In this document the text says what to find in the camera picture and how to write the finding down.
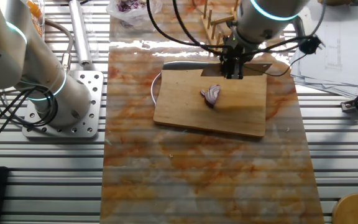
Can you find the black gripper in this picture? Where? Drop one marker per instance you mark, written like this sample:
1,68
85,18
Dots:
233,54

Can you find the steel cleaver knife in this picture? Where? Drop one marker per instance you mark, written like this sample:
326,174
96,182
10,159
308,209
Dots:
253,69

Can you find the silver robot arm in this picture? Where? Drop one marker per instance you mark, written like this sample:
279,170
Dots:
5,46

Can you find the red onion chunk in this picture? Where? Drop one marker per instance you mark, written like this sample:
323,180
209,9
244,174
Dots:
211,96

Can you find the wooden peg rack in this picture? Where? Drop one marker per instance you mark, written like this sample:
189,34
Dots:
217,21

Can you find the wooden cutting board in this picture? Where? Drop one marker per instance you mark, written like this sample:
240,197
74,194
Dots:
182,102

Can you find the white paper stack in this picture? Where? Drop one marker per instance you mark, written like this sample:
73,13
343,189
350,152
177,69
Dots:
340,62

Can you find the orange marbled table mat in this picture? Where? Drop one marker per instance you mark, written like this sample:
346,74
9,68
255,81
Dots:
197,174

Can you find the plastic bag of chopped onion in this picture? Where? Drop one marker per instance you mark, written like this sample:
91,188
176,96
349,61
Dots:
132,11

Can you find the white plastic wrap roll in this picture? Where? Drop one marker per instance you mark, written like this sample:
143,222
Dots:
79,31

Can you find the wooden mug tree stand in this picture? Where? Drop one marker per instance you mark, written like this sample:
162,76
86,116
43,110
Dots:
356,210

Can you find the orange fruit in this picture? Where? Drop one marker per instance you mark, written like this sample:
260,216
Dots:
34,9
38,28

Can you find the clear plastic fruit container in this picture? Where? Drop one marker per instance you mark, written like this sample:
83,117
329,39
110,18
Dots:
37,20

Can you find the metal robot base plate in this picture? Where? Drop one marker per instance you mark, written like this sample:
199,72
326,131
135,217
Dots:
90,93

